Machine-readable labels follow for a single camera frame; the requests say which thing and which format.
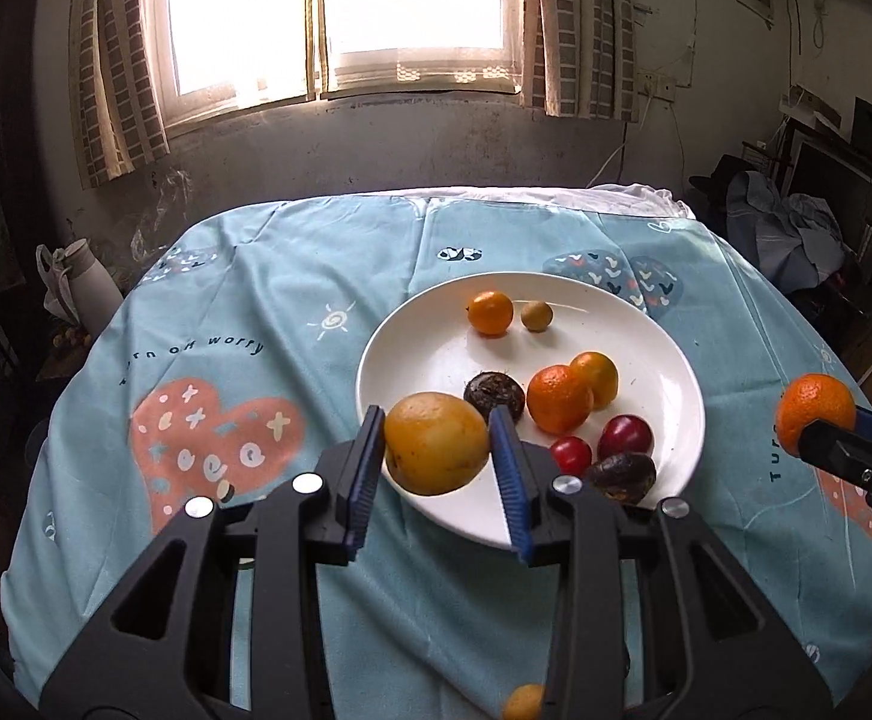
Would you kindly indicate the black hat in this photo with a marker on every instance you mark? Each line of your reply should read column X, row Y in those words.
column 717, row 180

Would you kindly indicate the dark red plum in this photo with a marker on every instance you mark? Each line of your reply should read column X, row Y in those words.
column 625, row 436

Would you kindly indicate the small yellow fruit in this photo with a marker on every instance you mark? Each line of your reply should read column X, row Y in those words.
column 535, row 315

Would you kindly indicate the light blue printed tablecloth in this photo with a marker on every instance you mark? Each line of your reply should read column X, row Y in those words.
column 256, row 405

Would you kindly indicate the white round plate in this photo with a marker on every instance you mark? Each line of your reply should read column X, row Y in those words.
column 436, row 345

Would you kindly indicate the white jug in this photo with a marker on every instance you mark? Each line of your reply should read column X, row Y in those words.
column 87, row 285

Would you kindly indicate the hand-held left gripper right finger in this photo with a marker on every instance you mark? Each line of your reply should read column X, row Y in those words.
column 511, row 487

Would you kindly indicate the dark brown wrinkled fruit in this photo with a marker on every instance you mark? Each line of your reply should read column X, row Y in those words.
column 619, row 476
column 493, row 392

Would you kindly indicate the white plastic bag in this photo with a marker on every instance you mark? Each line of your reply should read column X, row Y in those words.
column 51, row 285

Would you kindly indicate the smooth orange citrus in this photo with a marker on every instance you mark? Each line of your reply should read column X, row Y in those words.
column 490, row 313
column 601, row 377

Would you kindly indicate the bright window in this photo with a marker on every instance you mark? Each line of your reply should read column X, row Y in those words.
column 241, row 15

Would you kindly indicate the white under cloth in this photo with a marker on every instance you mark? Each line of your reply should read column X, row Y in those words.
column 631, row 199

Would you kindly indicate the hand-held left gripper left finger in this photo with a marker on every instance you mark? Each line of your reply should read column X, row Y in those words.
column 367, row 465

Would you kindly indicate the pile of blue clothes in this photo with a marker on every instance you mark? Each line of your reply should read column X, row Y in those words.
column 781, row 225

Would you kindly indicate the white wall socket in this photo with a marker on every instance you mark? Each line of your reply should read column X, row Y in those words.
column 657, row 82

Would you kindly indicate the red cherry tomato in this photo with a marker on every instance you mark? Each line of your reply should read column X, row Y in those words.
column 571, row 454

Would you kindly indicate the yellow green round fruit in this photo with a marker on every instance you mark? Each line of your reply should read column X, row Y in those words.
column 436, row 444

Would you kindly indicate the bumpy orange tangerine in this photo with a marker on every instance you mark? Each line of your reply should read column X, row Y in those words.
column 558, row 399
column 814, row 405

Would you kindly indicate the brick pattern curtain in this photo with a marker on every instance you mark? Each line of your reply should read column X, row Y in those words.
column 571, row 37
column 113, row 90

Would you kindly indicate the yellow orange citrus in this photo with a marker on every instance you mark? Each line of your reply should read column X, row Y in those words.
column 523, row 703

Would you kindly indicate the black monitor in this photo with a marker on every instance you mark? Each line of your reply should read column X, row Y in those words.
column 833, row 180

